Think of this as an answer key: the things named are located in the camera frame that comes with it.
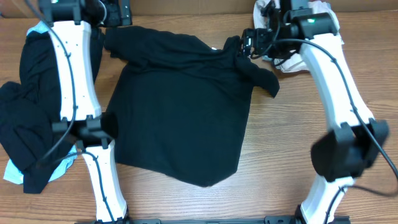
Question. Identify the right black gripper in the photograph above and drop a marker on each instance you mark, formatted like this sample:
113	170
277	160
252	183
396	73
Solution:
260	35

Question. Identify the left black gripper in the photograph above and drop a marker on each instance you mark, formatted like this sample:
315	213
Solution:
115	18

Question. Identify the black t-shirt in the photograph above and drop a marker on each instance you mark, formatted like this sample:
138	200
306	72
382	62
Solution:
182	107

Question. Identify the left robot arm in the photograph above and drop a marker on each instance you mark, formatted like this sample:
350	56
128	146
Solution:
82	121

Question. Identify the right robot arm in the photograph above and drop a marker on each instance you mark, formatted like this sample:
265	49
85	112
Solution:
354	137

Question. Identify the black clothes pile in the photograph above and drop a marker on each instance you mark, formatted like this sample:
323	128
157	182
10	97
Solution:
28	109

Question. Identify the beige folded trousers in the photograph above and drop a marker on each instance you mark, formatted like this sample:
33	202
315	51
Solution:
295	63

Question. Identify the light blue garment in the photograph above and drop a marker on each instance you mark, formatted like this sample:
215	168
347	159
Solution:
12	173

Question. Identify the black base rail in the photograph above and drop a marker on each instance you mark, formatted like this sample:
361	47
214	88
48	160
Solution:
266	220

